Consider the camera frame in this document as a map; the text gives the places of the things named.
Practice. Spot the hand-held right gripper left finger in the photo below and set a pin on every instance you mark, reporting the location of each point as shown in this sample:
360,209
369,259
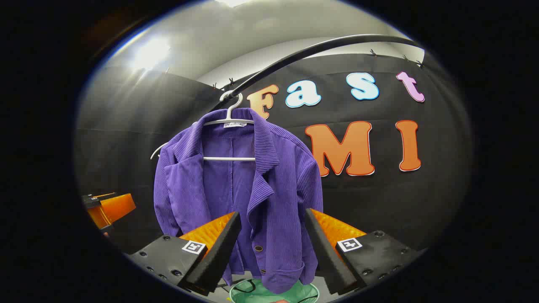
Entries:
214,256

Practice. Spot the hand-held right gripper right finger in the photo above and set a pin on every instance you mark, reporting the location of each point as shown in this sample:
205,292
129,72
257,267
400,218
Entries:
330,256

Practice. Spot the ceiling light panel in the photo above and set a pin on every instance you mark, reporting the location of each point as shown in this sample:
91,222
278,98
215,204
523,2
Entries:
231,2

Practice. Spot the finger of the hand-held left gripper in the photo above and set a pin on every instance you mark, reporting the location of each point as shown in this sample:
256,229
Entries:
116,207

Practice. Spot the white plastic clothes hanger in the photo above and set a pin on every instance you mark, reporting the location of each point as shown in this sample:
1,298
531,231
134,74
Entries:
229,158
160,147

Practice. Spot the green laundry hamper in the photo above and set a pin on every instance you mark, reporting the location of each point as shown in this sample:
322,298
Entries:
252,294

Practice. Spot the black backdrop cloth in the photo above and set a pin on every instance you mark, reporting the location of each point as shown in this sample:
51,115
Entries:
118,147
379,202

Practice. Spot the black clothes rack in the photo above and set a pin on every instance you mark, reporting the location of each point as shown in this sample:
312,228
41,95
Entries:
294,57

